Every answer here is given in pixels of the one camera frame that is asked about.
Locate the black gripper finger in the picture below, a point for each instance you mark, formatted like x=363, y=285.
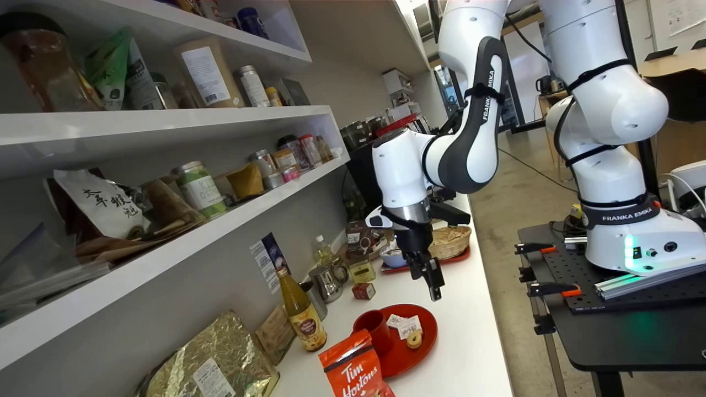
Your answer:
x=435, y=284
x=418, y=267

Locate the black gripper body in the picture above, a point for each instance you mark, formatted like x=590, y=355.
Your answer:
x=415, y=244

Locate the red snack box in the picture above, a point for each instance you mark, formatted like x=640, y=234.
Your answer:
x=357, y=371

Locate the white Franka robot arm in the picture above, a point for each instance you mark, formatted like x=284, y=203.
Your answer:
x=611, y=95

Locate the brown cardboard packet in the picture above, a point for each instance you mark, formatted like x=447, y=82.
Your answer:
x=275, y=336

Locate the brown paper packet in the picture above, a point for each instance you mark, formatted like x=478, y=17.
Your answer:
x=172, y=203

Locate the light blue bowl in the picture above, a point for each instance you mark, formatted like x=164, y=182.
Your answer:
x=392, y=260

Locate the red serving tray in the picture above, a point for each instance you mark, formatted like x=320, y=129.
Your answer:
x=459, y=259

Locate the small white sachet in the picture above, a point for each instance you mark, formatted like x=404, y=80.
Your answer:
x=403, y=324

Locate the dark spice jar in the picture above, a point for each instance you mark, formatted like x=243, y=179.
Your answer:
x=358, y=241

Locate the small yellow box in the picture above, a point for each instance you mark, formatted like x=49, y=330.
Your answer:
x=361, y=271

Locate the small round cookie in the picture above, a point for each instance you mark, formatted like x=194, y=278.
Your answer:
x=413, y=341

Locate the red round plate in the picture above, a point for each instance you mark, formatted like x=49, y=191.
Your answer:
x=411, y=354

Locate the red cup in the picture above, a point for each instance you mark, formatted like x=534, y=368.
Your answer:
x=372, y=327

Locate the clear glass jar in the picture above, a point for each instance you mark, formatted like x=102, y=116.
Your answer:
x=329, y=284

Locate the black coffee machine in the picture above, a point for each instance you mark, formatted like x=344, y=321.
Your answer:
x=361, y=169

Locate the small oil bottle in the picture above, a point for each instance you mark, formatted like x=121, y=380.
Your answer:
x=323, y=255

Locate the yellow liquid glass bottle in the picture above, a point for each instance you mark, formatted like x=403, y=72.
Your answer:
x=303, y=316

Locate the small brown jar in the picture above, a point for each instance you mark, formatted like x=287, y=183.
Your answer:
x=326, y=148

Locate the red lidded jar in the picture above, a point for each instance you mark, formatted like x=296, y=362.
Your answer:
x=309, y=148

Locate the blue and white carton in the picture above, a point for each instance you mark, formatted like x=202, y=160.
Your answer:
x=269, y=260

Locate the pink labelled jar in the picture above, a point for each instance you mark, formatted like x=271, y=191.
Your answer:
x=287, y=167

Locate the black tripod stand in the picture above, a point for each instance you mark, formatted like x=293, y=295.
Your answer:
x=526, y=126

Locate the metal tin can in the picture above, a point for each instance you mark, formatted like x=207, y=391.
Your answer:
x=266, y=169

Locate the mustard yellow cup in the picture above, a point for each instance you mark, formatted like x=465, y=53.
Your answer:
x=247, y=182

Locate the dark flat box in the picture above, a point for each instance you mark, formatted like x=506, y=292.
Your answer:
x=296, y=91

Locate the tiny yellow jar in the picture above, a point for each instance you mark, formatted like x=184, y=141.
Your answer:
x=275, y=97

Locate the black robot table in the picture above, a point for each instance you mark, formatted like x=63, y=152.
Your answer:
x=632, y=339

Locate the white canister green lid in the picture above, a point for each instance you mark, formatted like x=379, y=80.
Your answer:
x=199, y=191

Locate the white plastic bottle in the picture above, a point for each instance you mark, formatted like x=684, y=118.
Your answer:
x=255, y=88

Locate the gold foil bag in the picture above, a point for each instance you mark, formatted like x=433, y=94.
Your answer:
x=213, y=360

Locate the cardboard box white label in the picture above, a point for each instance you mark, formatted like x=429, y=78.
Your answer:
x=210, y=74

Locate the white device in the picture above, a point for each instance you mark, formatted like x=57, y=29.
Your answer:
x=687, y=183

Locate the dark blue container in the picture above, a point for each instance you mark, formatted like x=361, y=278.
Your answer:
x=253, y=23

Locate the wooden utensils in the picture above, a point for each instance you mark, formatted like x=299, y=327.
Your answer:
x=119, y=248

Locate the white bag with calligraphy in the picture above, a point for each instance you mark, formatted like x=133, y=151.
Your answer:
x=102, y=203

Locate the grey pouch bag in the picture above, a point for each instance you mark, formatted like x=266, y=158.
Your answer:
x=142, y=84

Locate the green pouch bag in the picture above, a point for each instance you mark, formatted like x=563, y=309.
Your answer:
x=109, y=70

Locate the grey plastic bags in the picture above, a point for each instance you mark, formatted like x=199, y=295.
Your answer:
x=45, y=284

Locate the large brown jar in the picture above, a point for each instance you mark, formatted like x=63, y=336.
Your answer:
x=45, y=70

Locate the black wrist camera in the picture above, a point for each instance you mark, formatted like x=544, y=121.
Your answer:
x=451, y=213

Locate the white wall shelf unit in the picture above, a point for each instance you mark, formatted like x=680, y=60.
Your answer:
x=146, y=126

